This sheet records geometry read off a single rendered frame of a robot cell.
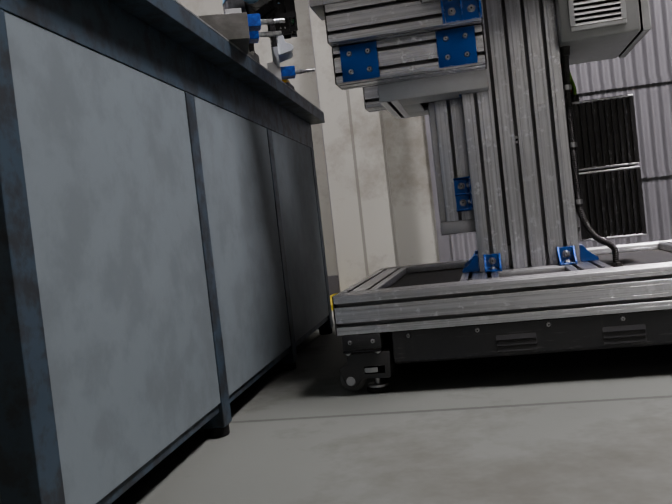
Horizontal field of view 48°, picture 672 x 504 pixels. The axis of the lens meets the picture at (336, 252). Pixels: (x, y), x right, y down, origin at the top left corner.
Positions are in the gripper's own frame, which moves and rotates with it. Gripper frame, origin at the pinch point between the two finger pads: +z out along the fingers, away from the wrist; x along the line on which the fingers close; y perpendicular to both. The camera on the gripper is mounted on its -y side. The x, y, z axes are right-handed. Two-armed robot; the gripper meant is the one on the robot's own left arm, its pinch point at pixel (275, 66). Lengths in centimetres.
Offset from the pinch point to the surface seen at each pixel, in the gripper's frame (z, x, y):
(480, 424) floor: 85, -80, 28
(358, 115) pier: -9, 172, 43
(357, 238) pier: 54, 174, 36
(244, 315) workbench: 64, -45, -14
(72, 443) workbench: 69, -121, -32
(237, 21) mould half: 1, -52, -8
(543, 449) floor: 85, -98, 33
